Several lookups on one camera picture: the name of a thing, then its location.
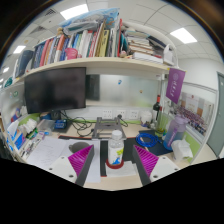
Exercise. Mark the dark wine bottle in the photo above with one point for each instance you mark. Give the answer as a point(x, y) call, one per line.
point(156, 106)

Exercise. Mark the grey door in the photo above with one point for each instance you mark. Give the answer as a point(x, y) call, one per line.
point(218, 116)

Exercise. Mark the blue tissue box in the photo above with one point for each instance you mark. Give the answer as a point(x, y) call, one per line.
point(19, 140)

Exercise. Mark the clear plastic box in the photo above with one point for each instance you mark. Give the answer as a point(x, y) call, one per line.
point(46, 126)

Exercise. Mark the black desk mat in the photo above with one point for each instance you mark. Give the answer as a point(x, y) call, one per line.
point(128, 151)

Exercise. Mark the group photo poster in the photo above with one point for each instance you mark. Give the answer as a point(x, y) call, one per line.
point(195, 113)

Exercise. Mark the grey cup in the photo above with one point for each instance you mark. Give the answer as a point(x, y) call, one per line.
point(78, 146)

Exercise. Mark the handwritten white paper sheet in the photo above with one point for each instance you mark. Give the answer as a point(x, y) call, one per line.
point(46, 151)

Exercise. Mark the purple hanging pennant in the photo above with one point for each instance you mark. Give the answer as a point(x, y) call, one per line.
point(175, 85)

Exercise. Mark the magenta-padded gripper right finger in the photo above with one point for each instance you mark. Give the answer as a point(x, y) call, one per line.
point(148, 160)

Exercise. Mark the white tissue pack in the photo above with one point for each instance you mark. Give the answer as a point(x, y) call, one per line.
point(28, 126)

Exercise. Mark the clear tall glass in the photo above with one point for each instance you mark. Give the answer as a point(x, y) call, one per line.
point(162, 122)

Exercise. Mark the flat round red coaster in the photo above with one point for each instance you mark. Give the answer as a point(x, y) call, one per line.
point(109, 165)

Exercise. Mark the black computer monitor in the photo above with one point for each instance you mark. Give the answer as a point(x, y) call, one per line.
point(55, 90)

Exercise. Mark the blue electronic box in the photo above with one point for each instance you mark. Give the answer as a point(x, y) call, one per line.
point(61, 124)

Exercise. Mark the large purple water bottle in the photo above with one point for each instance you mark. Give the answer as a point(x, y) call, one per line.
point(173, 133)

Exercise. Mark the white wall power socket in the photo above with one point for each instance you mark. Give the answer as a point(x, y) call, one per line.
point(107, 113)
point(121, 113)
point(134, 114)

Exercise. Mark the grey metal laptop stand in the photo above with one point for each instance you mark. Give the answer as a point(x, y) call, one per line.
point(108, 125)

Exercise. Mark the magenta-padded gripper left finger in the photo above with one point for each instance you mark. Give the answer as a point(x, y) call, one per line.
point(80, 160)

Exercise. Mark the clear plastic water bottle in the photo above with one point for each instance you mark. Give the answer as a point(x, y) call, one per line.
point(115, 148)

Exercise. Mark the small white paper sheet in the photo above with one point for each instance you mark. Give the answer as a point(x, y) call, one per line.
point(121, 172)

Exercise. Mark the wooden shelf with books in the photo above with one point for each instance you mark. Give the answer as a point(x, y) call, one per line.
point(100, 61)

